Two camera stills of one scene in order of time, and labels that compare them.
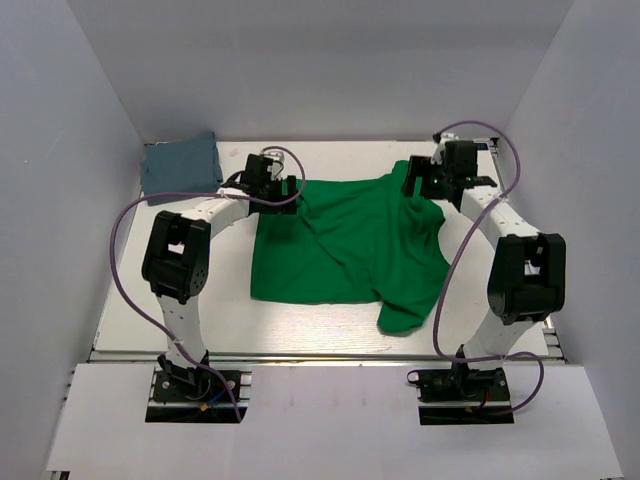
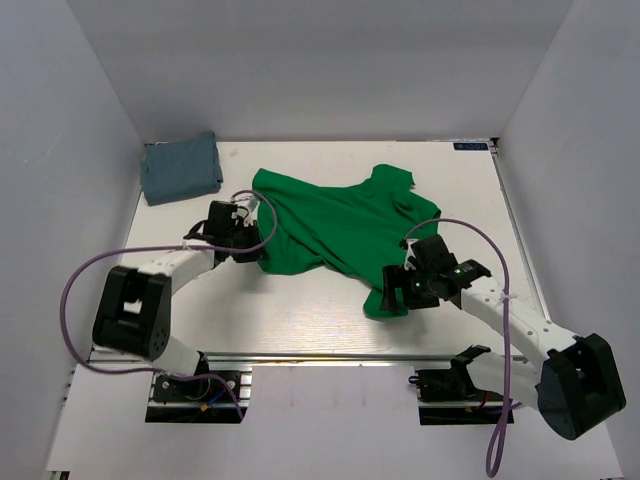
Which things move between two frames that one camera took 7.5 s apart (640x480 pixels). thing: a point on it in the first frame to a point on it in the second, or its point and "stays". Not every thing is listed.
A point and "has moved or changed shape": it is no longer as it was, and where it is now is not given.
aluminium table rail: [315, 358] stays
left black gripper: [278, 184] to [252, 255]
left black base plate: [208, 401] stays
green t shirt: [355, 242] has moved or changed shape
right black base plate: [462, 396] stays
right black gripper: [418, 167] to [394, 276]
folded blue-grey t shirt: [187, 165] stays
